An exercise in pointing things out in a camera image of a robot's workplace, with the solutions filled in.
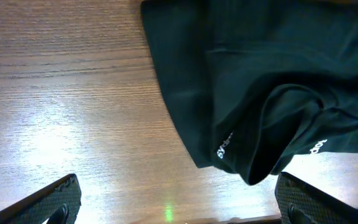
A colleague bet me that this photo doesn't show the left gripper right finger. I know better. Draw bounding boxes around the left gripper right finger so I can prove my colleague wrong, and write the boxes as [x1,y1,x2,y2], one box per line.
[275,172,358,224]

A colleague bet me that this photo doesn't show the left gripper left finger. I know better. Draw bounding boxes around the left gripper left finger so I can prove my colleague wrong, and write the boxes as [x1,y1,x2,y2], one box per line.
[0,174,81,224]

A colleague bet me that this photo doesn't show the black t-shirt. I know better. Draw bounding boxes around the black t-shirt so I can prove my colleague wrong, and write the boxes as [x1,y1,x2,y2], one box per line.
[140,0,358,185]

